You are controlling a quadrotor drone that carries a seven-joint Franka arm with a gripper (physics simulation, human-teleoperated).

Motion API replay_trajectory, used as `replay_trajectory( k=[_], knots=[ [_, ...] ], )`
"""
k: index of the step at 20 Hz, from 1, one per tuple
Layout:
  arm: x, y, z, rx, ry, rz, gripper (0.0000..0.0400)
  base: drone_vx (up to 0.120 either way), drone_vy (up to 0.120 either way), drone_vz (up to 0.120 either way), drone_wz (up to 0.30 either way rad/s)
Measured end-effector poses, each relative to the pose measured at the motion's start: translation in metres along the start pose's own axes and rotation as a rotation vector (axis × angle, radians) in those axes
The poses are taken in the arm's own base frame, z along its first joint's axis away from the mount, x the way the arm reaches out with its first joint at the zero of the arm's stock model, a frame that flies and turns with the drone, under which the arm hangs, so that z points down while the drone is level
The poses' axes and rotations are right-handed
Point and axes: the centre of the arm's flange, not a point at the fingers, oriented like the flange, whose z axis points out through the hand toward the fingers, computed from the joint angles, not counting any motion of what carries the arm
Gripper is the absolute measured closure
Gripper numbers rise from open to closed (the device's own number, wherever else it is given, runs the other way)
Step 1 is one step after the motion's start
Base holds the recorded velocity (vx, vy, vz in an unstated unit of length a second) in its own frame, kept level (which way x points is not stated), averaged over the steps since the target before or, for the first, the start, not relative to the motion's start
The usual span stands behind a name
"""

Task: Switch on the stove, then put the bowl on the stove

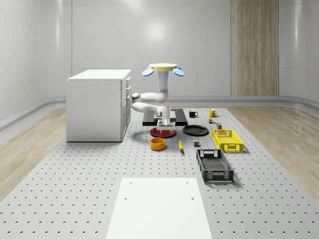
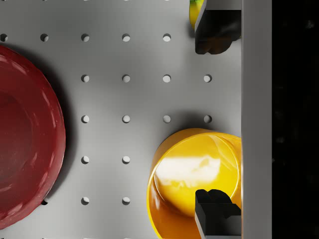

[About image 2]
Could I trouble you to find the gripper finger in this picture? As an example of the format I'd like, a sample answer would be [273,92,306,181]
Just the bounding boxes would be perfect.
[194,189,242,239]
[194,0,242,55]

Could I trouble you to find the banana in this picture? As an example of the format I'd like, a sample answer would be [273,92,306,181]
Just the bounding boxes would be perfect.
[189,0,207,31]

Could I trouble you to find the yellow bowl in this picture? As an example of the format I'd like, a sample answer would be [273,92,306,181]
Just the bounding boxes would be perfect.
[147,128,242,239]

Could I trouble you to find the red plate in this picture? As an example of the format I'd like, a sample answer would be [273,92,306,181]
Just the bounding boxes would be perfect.
[0,44,67,230]

